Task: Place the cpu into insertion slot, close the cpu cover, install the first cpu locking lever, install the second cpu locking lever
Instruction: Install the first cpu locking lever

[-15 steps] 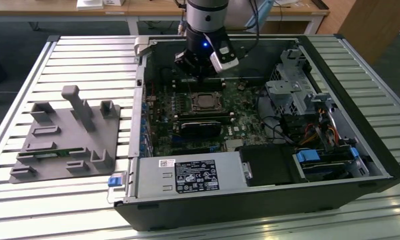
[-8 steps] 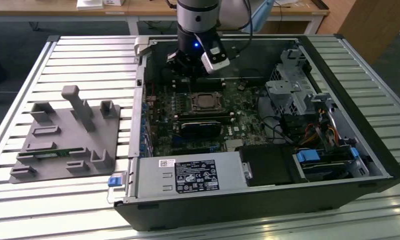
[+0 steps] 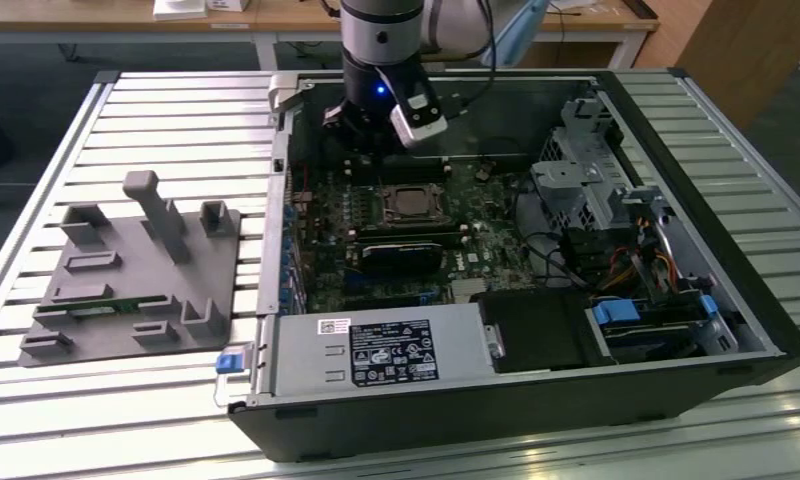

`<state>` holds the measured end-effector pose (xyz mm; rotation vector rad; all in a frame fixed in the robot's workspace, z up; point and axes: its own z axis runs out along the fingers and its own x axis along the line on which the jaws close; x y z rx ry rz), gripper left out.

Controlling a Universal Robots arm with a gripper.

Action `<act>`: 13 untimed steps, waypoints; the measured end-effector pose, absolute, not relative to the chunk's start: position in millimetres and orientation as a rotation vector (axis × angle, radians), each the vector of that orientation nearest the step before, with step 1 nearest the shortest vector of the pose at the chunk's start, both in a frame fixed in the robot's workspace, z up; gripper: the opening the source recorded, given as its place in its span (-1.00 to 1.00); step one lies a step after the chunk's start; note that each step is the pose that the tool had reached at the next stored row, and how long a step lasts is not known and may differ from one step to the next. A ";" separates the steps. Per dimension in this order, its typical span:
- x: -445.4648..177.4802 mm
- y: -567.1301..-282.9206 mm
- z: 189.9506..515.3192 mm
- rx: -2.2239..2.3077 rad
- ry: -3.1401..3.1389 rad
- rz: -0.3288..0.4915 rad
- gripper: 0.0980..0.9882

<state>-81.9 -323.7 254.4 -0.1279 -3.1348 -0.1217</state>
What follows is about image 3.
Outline small square silver CPU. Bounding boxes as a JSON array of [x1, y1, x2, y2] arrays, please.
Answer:
[[394, 190, 437, 214]]

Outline CPU socket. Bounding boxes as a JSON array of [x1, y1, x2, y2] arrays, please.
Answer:
[[378, 182, 451, 225]]

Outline black RAM stick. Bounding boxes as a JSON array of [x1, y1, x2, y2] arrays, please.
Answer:
[[355, 225, 458, 237], [358, 232, 462, 247]]

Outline white cardboard box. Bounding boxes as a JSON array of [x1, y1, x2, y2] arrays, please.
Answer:
[[152, 0, 212, 22]]

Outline black graphics card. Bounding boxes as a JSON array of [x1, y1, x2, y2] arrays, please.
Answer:
[[358, 241, 446, 277]]

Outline green motherboard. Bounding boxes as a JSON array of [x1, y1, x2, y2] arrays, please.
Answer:
[[283, 158, 550, 314]]

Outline silver metal drive cage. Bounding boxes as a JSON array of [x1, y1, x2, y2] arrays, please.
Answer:
[[530, 97, 663, 232]]

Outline small silver chipset heatsink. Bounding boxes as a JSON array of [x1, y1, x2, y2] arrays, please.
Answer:
[[451, 279, 493, 303]]

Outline grey plastic parts rack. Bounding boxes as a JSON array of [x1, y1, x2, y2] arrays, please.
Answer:
[[16, 169, 244, 369]]

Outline grey power supply unit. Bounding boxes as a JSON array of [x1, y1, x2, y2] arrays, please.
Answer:
[[266, 303, 501, 397]]

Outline black label sticker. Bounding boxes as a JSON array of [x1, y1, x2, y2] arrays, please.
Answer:
[[349, 317, 443, 389]]

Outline black plastic fan shroud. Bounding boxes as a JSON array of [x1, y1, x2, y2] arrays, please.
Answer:
[[478, 288, 617, 375]]

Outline wooden cabinet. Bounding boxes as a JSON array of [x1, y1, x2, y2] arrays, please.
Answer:
[[633, 0, 800, 129]]

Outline blue case latch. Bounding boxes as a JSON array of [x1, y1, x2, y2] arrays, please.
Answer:
[[215, 351, 251, 375]]

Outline blue disk carrier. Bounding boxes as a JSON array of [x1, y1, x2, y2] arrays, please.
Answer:
[[591, 296, 643, 330]]

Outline green RAM stick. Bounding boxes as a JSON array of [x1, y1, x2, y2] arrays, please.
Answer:
[[36, 297, 175, 320]]

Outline black open PC case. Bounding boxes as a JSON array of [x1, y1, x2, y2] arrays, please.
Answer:
[[226, 68, 800, 464]]

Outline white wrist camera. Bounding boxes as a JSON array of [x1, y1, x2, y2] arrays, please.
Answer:
[[373, 65, 451, 150]]

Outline grey case corner bracket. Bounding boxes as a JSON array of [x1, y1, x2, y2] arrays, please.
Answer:
[[267, 73, 316, 113]]

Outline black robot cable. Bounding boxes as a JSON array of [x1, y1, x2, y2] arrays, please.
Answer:
[[447, 0, 502, 119]]

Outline black internal cables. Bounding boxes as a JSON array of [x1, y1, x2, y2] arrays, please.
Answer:
[[514, 227, 603, 292]]

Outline wooden desk white frame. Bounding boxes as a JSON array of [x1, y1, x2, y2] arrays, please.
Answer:
[[0, 0, 662, 71]]

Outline coloured wire bundle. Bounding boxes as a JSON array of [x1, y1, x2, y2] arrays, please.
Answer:
[[599, 214, 683, 292]]

